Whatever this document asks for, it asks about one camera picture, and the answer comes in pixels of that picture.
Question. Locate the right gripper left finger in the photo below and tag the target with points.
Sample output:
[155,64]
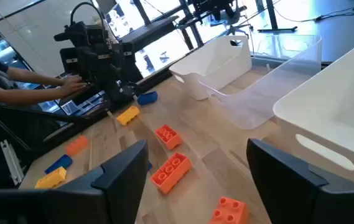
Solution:
[108,199]

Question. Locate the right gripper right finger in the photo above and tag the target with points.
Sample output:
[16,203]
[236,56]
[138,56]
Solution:
[288,193]

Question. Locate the blue toy brick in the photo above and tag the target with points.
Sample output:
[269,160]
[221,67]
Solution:
[59,163]
[147,98]
[149,165]

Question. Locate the yellow toy brick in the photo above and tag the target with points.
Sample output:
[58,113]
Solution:
[128,115]
[51,178]

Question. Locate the red toy brick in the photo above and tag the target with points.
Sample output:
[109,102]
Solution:
[168,136]
[229,211]
[171,172]
[77,145]

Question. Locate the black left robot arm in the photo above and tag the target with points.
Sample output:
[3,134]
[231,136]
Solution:
[68,32]

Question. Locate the person's hand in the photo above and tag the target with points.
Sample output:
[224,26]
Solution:
[74,79]
[72,90]

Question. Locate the dark grey desk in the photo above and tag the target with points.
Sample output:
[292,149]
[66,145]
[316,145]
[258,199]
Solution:
[148,34]

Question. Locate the clear plastic bin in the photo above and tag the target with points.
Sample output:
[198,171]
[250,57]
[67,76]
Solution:
[257,102]

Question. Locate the white plastic bin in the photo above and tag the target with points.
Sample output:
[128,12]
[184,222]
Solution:
[335,109]
[214,59]

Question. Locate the black office chair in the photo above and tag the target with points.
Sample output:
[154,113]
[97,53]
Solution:
[223,12]

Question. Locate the black desk leg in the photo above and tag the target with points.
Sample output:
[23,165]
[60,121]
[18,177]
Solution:
[271,15]

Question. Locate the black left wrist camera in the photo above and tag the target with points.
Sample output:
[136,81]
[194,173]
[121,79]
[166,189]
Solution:
[95,35]

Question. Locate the silver aluminium bracket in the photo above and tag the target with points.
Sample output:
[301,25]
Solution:
[12,161]

